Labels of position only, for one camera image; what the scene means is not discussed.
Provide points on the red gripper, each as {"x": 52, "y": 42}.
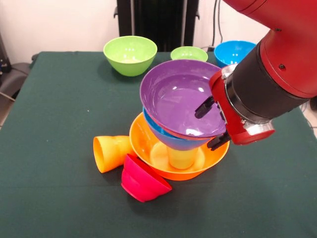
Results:
{"x": 230, "y": 116}

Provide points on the large yellow-orange bowl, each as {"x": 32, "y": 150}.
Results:
{"x": 218, "y": 153}

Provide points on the green plastic cup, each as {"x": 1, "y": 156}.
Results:
{"x": 182, "y": 158}

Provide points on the purple shallow bowl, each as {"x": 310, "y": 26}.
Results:
{"x": 173, "y": 99}

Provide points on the blue plastic bowl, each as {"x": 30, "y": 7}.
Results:
{"x": 230, "y": 53}
{"x": 158, "y": 134}

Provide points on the small pink-red bowl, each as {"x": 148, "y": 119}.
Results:
{"x": 141, "y": 181}

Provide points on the orange plastic cup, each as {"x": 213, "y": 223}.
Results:
{"x": 109, "y": 153}

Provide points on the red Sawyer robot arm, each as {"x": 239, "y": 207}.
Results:
{"x": 272, "y": 62}

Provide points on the small green bowl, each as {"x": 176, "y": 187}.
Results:
{"x": 189, "y": 53}

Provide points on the large green bowl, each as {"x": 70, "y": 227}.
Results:
{"x": 130, "y": 57}

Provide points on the dark green tablecloth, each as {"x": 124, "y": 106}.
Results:
{"x": 74, "y": 198}

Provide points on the dark grey stand foot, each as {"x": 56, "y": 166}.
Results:
{"x": 13, "y": 74}

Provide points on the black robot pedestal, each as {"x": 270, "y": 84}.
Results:
{"x": 153, "y": 24}

